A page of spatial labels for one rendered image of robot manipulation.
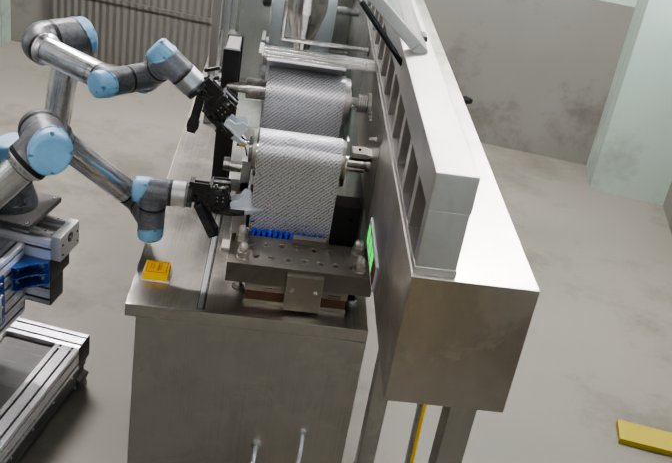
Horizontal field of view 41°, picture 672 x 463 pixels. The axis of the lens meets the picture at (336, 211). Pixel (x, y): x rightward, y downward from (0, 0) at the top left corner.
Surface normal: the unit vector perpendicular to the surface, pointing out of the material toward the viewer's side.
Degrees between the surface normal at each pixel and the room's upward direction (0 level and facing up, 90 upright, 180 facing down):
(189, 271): 0
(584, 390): 0
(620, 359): 0
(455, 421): 90
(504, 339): 90
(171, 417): 90
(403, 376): 90
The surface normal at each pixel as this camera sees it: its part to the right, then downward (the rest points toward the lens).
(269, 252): 0.15, -0.88
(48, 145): 0.54, 0.39
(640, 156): -0.19, 0.43
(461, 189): 0.02, 0.47
